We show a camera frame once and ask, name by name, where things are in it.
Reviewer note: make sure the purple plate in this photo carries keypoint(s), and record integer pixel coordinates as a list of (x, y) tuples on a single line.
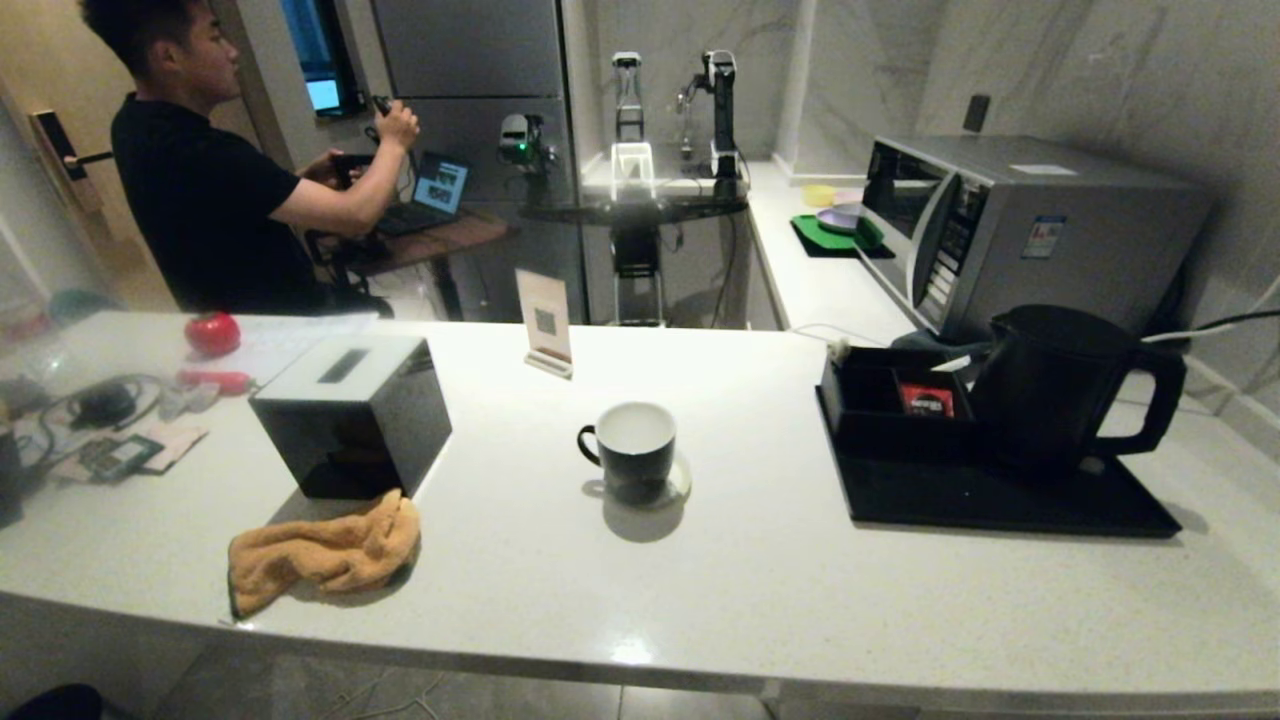
[(838, 218)]

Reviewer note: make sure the grey refrigerator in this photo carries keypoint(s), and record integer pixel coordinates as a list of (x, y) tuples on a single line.
[(470, 50)]

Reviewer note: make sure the black round tabletop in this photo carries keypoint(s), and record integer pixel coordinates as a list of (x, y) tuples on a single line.
[(640, 210)]

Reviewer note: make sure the black serving tray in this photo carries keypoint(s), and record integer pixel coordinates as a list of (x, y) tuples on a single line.
[(1000, 500)]

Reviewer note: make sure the small wooden table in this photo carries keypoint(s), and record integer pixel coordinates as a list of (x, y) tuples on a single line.
[(450, 235)]

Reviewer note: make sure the pink bowl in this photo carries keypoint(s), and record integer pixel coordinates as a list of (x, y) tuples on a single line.
[(850, 196)]

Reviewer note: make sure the black device green light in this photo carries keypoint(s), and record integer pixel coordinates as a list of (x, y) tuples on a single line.
[(515, 135)]

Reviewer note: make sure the red chili pepper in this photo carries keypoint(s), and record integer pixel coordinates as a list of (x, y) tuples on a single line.
[(215, 381)]

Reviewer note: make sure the red tea packet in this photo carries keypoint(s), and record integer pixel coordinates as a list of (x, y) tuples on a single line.
[(927, 400)]

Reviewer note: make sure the black mug white inside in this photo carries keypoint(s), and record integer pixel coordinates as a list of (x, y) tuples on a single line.
[(630, 465)]

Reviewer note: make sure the QR code table sign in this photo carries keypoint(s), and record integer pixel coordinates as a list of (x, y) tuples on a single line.
[(545, 310)]

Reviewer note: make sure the black electric kettle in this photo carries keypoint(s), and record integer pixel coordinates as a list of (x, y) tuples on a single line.
[(1050, 390)]

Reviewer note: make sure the dark green sachet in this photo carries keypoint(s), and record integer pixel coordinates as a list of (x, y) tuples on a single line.
[(125, 455)]

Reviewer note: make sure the black tissue box white lid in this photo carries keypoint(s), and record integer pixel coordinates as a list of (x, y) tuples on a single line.
[(350, 430)]

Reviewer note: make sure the orange cloth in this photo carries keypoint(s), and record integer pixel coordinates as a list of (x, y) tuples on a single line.
[(320, 555)]

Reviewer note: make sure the black computer mouse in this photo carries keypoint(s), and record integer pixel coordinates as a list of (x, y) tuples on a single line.
[(103, 405)]

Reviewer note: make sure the black table pedestal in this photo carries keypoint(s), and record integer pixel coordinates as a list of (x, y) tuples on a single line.
[(637, 250)]

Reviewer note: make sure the open laptop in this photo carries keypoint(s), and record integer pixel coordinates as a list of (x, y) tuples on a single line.
[(440, 185)]

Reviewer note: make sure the green mat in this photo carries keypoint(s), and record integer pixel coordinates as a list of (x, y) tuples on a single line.
[(820, 235)]

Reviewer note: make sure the black compartment organizer box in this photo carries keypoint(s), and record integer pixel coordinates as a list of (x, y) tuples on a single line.
[(860, 420)]

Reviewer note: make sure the white sachet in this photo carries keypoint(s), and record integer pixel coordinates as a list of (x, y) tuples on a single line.
[(950, 362)]

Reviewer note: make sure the white glowing frame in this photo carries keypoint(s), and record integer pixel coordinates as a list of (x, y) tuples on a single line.
[(632, 147)]

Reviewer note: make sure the crumpled white wrapper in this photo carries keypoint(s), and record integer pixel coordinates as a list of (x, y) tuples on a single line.
[(185, 400)]

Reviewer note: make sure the black background robot arm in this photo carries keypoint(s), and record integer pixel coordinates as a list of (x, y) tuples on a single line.
[(720, 110)]

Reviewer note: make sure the yellow bowl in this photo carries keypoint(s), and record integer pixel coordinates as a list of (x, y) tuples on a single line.
[(818, 195)]

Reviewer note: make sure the blue lit monitor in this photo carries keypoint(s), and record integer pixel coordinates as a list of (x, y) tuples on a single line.
[(322, 92)]

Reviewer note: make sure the black office chair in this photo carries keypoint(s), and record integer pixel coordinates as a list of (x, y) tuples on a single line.
[(350, 290)]

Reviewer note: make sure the silver microwave oven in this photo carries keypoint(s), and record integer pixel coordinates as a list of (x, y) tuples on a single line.
[(1080, 250)]

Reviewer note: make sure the dark wall socket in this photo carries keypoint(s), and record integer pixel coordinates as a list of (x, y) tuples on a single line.
[(977, 112)]

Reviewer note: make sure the grey background robot arm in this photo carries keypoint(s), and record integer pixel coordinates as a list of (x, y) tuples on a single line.
[(627, 100)]

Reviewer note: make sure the red tomato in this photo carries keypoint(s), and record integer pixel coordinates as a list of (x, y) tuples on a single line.
[(212, 333)]

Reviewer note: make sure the man in black shirt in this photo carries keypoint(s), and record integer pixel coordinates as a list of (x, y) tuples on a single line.
[(200, 200)]

